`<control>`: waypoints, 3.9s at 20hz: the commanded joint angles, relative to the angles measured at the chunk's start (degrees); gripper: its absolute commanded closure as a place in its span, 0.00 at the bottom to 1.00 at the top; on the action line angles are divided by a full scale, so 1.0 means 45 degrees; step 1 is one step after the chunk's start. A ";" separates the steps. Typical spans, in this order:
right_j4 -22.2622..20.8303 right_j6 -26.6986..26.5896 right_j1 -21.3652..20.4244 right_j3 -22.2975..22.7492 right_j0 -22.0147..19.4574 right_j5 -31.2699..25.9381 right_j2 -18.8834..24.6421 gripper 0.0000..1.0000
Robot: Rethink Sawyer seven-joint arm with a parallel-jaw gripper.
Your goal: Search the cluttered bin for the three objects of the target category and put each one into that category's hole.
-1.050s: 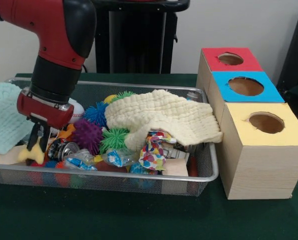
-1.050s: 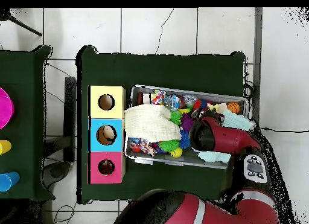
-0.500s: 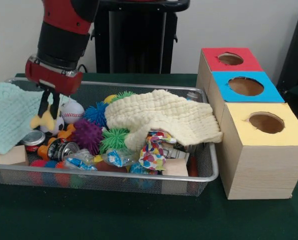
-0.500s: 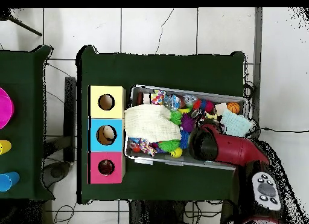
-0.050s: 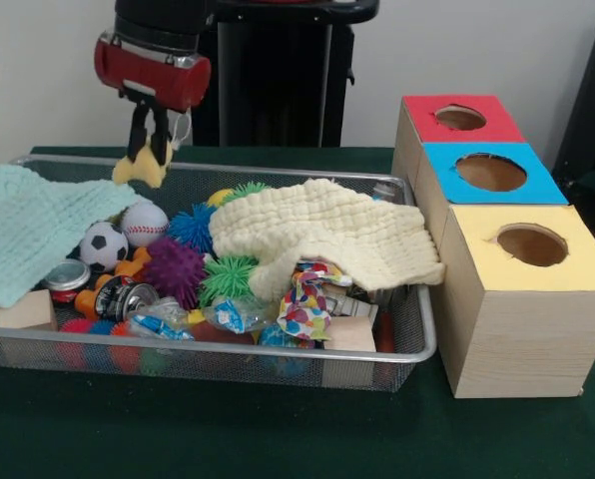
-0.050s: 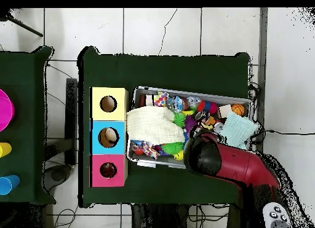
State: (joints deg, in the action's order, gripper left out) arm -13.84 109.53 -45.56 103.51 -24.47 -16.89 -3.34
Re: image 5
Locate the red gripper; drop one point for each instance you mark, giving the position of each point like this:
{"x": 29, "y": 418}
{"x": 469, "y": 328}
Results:
{"x": 153, "y": 80}

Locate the yellow plush toy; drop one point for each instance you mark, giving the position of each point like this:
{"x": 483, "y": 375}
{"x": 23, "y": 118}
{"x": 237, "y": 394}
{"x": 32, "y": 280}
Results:
{"x": 143, "y": 167}

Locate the mint waffle cloth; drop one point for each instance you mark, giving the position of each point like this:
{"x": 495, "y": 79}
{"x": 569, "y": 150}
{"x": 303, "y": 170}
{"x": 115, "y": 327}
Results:
{"x": 28, "y": 234}

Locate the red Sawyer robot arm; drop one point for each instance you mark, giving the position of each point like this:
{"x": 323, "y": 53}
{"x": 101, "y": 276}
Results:
{"x": 158, "y": 20}

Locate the shallow mesh bin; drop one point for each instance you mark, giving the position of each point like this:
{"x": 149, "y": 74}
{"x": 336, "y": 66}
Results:
{"x": 227, "y": 364}

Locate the wooden box with three holes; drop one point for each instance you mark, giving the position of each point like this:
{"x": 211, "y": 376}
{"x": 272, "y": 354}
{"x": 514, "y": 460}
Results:
{"x": 517, "y": 339}

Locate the white baseball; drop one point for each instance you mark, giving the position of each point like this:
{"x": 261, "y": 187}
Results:
{"x": 145, "y": 224}

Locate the yellow ball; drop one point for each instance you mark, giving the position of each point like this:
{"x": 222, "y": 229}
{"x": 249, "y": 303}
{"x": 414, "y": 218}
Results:
{"x": 218, "y": 197}

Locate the blue spiky ball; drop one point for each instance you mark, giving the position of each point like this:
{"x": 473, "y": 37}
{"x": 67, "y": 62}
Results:
{"x": 192, "y": 227}

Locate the green spiky ball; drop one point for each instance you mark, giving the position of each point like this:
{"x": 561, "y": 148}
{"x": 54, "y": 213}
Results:
{"x": 227, "y": 279}
{"x": 250, "y": 189}

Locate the black and white soccer ball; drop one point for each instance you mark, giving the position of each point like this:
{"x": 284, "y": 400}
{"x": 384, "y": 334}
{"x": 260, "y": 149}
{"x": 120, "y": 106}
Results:
{"x": 104, "y": 245}

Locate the orange plastic toy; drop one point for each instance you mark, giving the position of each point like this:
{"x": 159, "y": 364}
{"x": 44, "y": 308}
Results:
{"x": 133, "y": 262}

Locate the purple spiky ball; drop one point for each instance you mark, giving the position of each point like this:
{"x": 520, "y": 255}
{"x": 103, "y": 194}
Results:
{"x": 175, "y": 269}

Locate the black drink can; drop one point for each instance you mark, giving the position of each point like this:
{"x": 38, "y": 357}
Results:
{"x": 123, "y": 297}

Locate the red drink can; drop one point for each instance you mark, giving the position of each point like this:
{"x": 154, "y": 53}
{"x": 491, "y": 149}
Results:
{"x": 68, "y": 279}

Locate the cream waffle cloth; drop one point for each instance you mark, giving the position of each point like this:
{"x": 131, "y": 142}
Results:
{"x": 327, "y": 224}

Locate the clear packet with blue print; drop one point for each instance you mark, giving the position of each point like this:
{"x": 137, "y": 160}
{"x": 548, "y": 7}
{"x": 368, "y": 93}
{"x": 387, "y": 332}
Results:
{"x": 235, "y": 317}

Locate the plain wooden block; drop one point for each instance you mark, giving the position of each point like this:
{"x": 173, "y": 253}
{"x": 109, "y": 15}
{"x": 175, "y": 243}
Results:
{"x": 28, "y": 312}

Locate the colourful polka dot paper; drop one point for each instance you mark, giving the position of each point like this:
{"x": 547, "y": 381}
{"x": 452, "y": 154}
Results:
{"x": 302, "y": 309}

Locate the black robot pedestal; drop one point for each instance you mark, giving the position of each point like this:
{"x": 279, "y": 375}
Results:
{"x": 277, "y": 75}

